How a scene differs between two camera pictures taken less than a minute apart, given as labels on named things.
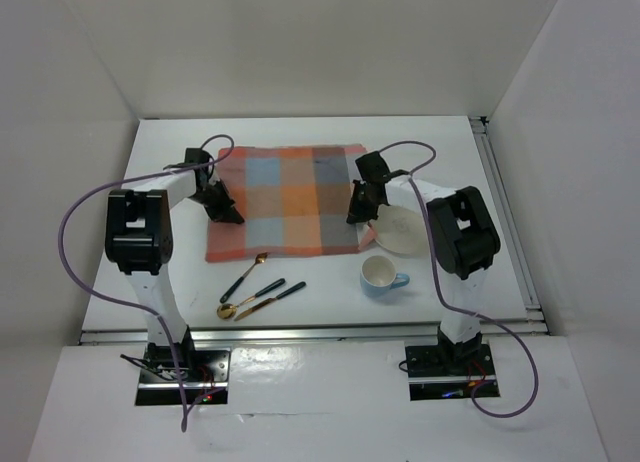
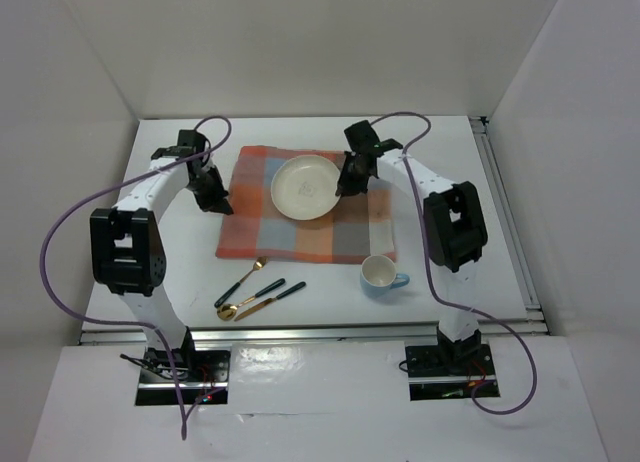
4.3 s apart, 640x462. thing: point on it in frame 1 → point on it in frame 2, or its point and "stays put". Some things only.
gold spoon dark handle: [228, 310] stays put
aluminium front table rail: [318, 333] stays put
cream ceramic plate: [401, 230] → [304, 187]
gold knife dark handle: [263, 304] stays put
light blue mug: [378, 276] stays put
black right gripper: [357, 213] → [348, 186]
